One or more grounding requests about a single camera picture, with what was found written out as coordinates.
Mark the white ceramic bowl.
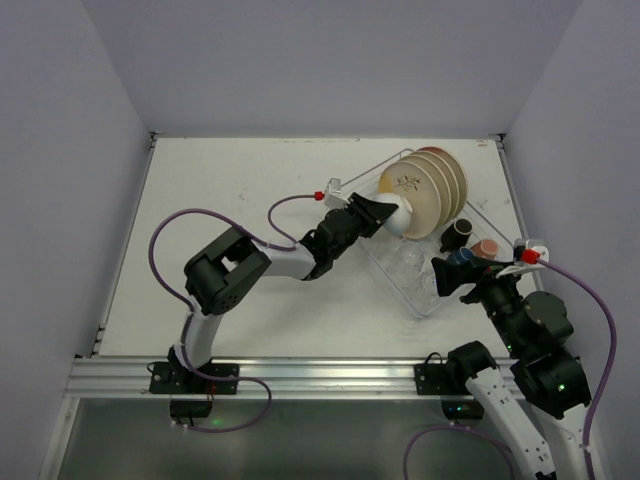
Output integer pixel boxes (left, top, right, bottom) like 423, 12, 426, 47
373, 192, 413, 236

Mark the cream plate yellow patch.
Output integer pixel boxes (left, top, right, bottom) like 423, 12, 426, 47
378, 161, 442, 240

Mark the cream plate green patch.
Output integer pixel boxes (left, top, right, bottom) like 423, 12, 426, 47
401, 152, 454, 226

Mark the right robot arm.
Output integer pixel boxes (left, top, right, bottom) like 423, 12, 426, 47
431, 249, 603, 479

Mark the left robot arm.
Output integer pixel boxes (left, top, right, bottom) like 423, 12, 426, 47
168, 192, 413, 386

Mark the pink mug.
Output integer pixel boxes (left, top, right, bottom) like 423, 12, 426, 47
470, 239, 499, 260

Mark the blue mug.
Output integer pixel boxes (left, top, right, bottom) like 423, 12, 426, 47
446, 247, 475, 265

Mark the clear glass near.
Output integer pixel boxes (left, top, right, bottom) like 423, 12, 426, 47
416, 271, 439, 305

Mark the clear glass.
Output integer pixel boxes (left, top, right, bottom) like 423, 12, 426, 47
416, 271, 439, 305
395, 242, 425, 275

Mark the black mug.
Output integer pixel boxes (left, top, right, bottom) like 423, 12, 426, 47
439, 218, 473, 253

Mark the clear glass far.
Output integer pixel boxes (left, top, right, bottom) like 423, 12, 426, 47
395, 242, 425, 275

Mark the cream plate orange patch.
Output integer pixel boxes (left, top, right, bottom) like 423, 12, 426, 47
419, 146, 469, 216

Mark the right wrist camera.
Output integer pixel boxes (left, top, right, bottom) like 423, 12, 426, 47
496, 238, 550, 278

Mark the white wire dish rack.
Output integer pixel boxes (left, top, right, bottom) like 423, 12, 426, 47
347, 147, 521, 319

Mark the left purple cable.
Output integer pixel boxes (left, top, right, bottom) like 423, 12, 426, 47
148, 190, 324, 434

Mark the purple cable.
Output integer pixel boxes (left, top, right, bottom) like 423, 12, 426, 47
402, 244, 617, 480
148, 190, 324, 434

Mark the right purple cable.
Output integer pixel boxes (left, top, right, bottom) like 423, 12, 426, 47
402, 244, 617, 480

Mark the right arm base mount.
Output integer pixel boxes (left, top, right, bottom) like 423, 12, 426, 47
413, 352, 485, 426

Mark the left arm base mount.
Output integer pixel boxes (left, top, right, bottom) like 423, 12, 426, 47
147, 362, 238, 426

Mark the aluminium mounting rail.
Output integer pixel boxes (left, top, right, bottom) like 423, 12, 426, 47
62, 355, 591, 401

